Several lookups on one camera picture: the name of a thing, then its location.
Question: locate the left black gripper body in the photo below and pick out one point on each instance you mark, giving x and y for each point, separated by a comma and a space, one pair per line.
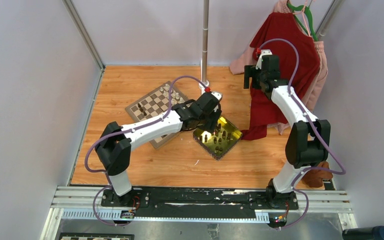
209, 122

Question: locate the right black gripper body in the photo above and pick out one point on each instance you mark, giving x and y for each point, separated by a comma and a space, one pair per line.
258, 77

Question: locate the gold metal tray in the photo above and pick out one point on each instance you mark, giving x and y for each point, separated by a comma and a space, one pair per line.
219, 142

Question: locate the wooden folding chess board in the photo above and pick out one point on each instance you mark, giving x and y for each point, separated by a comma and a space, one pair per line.
155, 102

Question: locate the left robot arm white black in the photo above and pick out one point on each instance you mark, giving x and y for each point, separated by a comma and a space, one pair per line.
117, 142

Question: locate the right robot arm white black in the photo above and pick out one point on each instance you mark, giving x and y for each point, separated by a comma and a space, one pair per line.
301, 153

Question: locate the white stand base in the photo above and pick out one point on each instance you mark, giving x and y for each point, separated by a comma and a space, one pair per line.
203, 85

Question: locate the pink garment on hanger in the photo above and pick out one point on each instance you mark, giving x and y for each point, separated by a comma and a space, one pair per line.
312, 94

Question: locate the red shirt on hanger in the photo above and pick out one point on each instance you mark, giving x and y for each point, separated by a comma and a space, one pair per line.
279, 55

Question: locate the green clothes hanger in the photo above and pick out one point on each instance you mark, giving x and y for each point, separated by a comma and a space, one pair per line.
304, 17

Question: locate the grey metal stand pole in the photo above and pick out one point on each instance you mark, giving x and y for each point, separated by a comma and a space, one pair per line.
204, 51

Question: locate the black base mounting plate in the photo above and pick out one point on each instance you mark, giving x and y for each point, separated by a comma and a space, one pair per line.
197, 203

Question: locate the brown crumpled cloth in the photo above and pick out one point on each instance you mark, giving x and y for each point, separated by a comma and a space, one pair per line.
314, 178

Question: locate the dark blue bottle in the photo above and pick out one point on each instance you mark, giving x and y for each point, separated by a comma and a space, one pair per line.
366, 233

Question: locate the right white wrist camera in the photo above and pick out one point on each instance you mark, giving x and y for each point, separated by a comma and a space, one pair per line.
260, 53

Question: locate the aluminium rail frame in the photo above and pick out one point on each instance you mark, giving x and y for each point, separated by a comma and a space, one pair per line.
76, 214

